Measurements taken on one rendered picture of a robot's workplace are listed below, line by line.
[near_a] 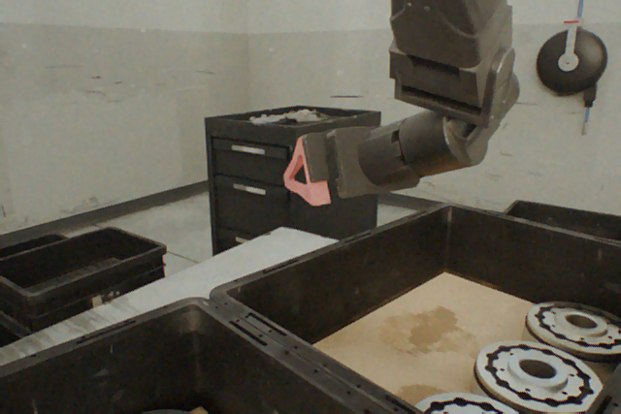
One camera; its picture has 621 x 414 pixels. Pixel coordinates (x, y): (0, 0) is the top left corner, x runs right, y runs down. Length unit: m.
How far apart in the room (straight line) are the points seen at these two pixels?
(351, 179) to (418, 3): 0.20
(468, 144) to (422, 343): 0.24
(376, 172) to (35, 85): 3.09
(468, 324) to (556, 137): 2.85
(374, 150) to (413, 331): 0.23
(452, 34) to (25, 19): 3.21
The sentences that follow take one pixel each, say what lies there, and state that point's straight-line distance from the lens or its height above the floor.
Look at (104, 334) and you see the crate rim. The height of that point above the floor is 0.93.
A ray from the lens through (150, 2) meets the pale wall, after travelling 3.90.
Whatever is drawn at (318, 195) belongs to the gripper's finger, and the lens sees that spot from 0.46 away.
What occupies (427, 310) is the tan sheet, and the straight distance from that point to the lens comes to 0.62.
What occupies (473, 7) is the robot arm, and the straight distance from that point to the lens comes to 0.32.
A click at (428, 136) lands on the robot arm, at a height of 1.07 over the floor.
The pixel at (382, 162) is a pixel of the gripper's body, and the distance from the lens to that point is 0.44.
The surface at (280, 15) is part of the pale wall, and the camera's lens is 4.31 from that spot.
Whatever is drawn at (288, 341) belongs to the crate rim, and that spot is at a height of 0.93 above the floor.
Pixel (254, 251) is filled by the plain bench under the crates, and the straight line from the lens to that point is 1.12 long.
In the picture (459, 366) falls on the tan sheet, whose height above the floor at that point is 0.83.
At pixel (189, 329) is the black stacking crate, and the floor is 0.91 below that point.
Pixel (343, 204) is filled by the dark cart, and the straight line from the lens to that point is 1.96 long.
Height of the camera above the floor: 1.13
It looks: 16 degrees down
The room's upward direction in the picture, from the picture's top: straight up
